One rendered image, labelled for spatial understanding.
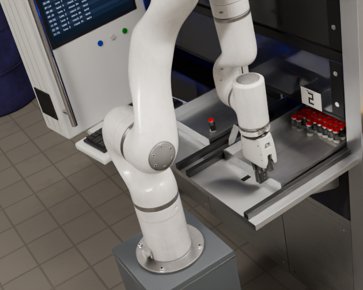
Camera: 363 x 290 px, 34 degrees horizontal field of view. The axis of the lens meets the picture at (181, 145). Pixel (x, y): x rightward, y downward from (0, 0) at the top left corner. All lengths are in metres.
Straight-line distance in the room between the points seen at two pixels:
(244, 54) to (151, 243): 0.53
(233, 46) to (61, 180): 2.31
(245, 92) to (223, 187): 0.36
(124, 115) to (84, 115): 0.95
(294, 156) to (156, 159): 0.63
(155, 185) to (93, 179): 2.10
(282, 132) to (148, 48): 0.78
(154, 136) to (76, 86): 1.02
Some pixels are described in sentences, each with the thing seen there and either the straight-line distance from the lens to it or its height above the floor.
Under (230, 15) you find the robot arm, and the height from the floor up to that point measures 1.44.
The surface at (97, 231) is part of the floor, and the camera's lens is 3.16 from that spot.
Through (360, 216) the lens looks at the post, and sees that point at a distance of 1.98.
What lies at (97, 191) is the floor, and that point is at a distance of 3.43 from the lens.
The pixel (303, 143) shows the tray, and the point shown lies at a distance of 1.91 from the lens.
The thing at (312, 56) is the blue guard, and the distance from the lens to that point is 1.78.
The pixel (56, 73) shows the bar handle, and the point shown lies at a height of 1.11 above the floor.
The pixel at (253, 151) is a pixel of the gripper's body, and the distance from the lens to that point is 1.65.
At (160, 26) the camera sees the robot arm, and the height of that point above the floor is 1.49.
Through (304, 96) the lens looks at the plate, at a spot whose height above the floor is 1.02.
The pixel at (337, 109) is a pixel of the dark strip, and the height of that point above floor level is 1.02.
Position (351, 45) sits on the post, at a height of 1.24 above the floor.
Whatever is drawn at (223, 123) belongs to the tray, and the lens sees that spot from 2.06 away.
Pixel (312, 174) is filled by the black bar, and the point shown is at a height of 0.90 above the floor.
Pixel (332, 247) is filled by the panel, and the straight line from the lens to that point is 2.20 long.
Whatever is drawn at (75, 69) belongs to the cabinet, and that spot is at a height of 1.06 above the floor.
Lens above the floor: 1.97
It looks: 33 degrees down
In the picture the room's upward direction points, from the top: 13 degrees counter-clockwise
